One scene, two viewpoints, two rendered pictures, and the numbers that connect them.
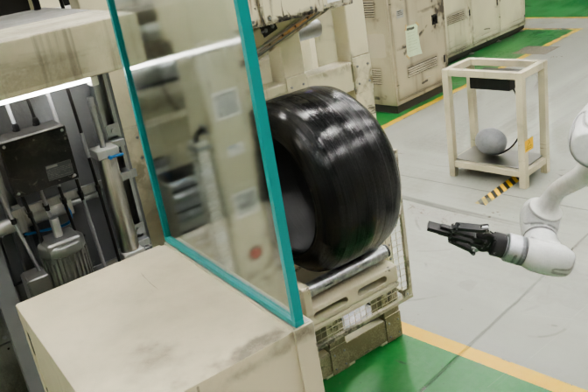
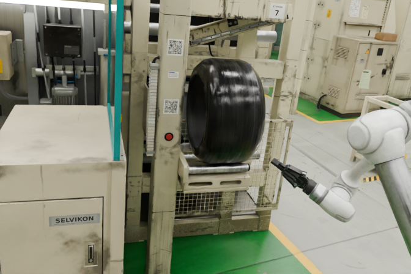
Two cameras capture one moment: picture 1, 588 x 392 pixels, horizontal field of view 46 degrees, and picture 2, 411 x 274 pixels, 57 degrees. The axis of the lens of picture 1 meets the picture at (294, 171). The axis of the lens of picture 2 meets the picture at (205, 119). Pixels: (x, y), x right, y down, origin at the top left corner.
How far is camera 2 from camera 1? 0.51 m
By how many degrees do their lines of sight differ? 14
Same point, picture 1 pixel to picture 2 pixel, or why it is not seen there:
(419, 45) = (368, 83)
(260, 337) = (93, 157)
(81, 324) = (29, 122)
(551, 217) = (350, 184)
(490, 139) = not seen: hidden behind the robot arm
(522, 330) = (339, 257)
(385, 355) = (252, 236)
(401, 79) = (349, 98)
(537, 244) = (333, 196)
